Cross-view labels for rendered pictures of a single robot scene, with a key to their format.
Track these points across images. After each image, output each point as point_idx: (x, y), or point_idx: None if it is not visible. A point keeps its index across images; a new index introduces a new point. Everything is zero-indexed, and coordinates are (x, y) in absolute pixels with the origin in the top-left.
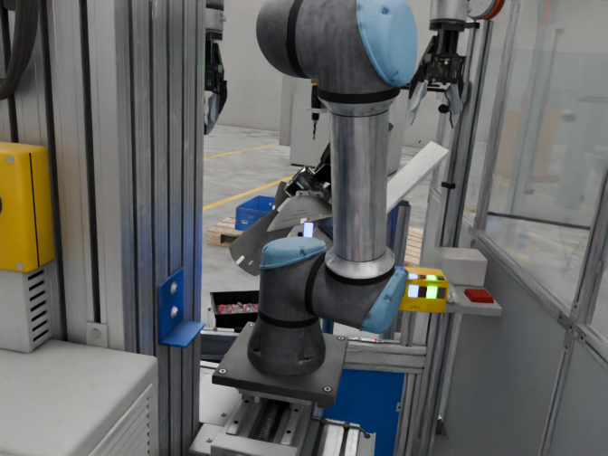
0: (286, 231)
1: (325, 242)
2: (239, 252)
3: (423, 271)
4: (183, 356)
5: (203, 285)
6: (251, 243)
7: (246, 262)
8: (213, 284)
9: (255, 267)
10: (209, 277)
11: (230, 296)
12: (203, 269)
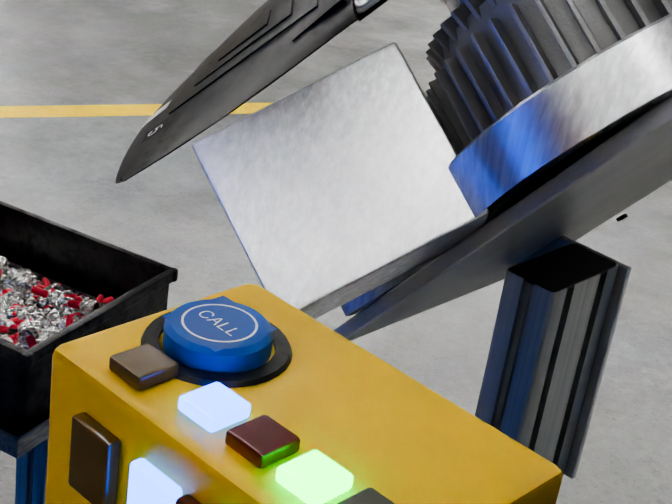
0: (313, 36)
1: (401, 129)
2: (179, 88)
3: (386, 423)
4: None
5: (627, 288)
6: (213, 62)
7: (151, 127)
8: (660, 297)
9: (145, 151)
10: (667, 274)
11: (13, 227)
12: (671, 247)
